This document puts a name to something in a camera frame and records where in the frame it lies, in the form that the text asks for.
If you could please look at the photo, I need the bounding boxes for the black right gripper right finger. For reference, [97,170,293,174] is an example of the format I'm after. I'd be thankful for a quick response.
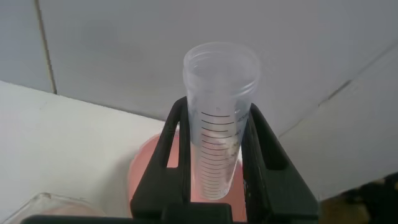
[241,103,322,224]

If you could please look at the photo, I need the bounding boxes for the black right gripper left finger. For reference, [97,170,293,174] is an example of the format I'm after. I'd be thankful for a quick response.
[129,96,192,219]

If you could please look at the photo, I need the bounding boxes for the clear graduated plastic test tube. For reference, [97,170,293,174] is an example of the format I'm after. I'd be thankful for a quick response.
[182,42,261,201]

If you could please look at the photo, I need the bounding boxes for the clear plastic beaker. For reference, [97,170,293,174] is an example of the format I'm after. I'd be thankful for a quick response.
[2,192,108,218]

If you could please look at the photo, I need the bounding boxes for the pink plastic bowl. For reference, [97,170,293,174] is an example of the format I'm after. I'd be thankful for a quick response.
[127,130,249,222]

